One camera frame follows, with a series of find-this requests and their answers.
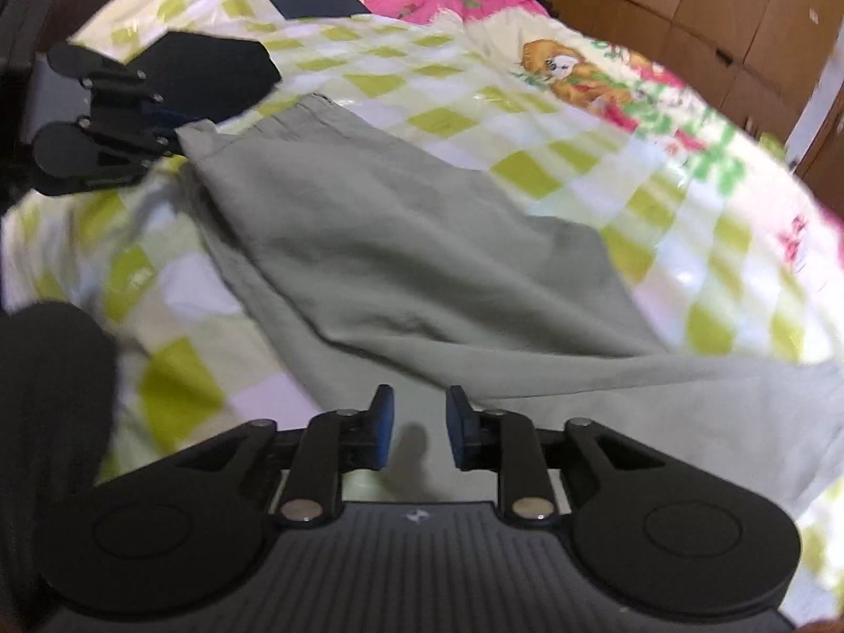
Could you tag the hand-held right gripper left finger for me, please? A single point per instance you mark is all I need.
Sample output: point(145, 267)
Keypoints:
point(381, 427)

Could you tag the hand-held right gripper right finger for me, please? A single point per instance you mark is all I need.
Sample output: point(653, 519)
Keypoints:
point(459, 427)

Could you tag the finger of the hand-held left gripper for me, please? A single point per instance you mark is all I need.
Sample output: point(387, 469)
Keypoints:
point(125, 93)
point(142, 138)

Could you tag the grey pants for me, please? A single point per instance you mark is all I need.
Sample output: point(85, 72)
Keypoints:
point(409, 257)

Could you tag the black cloth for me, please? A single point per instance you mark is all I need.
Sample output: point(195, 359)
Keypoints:
point(211, 72)

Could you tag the green checkered blanket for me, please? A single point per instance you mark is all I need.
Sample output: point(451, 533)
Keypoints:
point(409, 72)

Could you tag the cartoon printed pink blanket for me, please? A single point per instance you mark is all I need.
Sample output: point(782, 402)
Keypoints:
point(580, 66)

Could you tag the brown wooden wardrobe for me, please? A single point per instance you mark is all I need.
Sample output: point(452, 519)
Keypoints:
point(712, 6)

